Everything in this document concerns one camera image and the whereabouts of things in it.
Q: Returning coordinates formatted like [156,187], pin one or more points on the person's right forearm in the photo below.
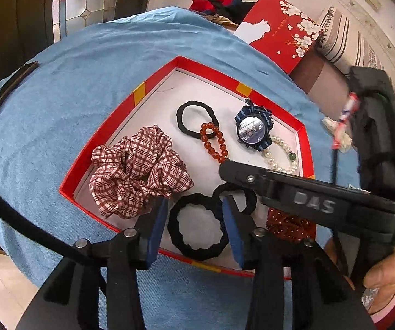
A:
[393,302]

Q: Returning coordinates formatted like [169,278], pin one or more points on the pile of dark clothes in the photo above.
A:
[218,7]

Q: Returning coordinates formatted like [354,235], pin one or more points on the person's right hand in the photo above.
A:
[388,270]

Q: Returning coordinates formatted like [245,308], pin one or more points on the blue towel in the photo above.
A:
[80,58]

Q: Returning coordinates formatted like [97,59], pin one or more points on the red plaid scrunchie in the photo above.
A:
[139,172]

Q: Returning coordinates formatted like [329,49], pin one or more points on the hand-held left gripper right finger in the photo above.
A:
[233,233]

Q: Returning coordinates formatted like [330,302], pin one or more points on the red floral box lid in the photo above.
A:
[276,31]

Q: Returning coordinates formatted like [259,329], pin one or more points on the red gift box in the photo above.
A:
[170,89]

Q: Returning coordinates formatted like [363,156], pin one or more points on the pink sofa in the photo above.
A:
[321,79]

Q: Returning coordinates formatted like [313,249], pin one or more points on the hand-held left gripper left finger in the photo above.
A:
[158,230]

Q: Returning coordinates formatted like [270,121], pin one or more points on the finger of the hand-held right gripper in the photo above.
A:
[307,201]

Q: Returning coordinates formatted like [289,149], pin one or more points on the red polka dot scrunchie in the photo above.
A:
[288,227]

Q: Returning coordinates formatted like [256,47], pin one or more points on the cream dotted scrunchie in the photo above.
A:
[343,141]

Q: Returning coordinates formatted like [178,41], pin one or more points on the striped floral cushion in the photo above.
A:
[355,48]

